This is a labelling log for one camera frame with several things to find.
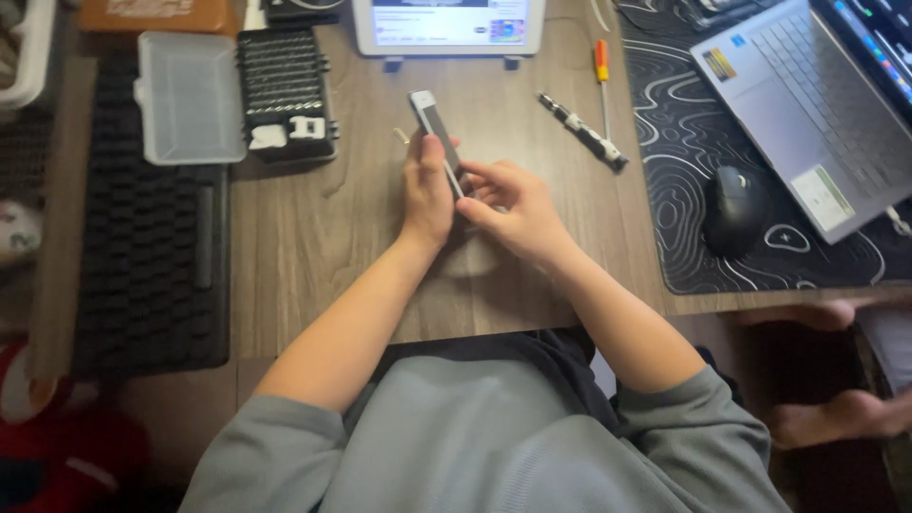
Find white tablet on stand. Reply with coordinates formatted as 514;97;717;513
352;0;547;72

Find orange handled screwdriver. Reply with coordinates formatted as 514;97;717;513
595;39;612;142

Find person's bare foot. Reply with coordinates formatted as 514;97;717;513
772;389;912;450

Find silver laptop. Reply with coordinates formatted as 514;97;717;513
690;0;912;245

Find person's right hand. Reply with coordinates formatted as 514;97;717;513
456;160;577;266

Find black patterned desk mat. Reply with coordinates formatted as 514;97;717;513
617;0;912;296

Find white plastic bin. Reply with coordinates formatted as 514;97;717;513
0;0;58;109

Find white smartphone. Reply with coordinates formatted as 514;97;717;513
408;90;467;200

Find clear plastic case lid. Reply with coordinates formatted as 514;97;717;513
134;30;247;166

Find black and white precision screwdriver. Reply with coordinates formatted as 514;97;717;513
537;92;629;173

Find black screwdriver bit holder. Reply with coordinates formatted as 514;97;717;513
237;27;340;163

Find person's left hand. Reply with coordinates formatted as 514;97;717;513
400;131;461;249

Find black computer mouse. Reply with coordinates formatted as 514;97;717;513
703;165;772;260

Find person's grey sweatshirt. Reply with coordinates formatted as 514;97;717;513
178;355;793;513

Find red and white object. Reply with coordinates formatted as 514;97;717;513
0;341;151;513

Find black textured work mat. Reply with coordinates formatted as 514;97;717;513
71;50;232;380

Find brown cardboard box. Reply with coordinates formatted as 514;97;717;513
77;0;240;37

